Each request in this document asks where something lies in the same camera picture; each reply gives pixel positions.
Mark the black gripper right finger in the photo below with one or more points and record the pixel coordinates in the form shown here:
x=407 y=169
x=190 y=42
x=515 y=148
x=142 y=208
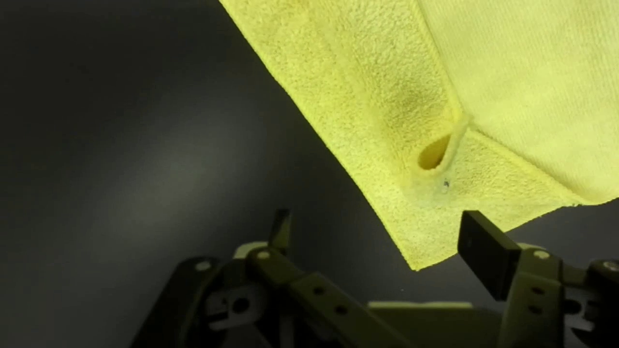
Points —
x=548 y=303

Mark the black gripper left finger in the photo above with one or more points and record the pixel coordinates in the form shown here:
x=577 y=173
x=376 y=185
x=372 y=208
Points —
x=194 y=303

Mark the yellow towel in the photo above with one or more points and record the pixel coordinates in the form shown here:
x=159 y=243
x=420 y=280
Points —
x=387 y=98

